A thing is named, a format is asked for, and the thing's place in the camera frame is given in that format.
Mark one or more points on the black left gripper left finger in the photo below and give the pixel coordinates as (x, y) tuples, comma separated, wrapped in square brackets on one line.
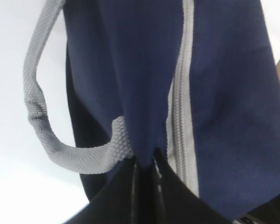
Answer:
[(117, 202)]

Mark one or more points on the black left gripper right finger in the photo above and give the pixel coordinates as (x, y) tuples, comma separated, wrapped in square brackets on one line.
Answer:
[(174, 203)]

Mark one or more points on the navy blue lunch bag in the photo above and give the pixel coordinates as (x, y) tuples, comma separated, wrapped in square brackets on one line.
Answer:
[(192, 79)]

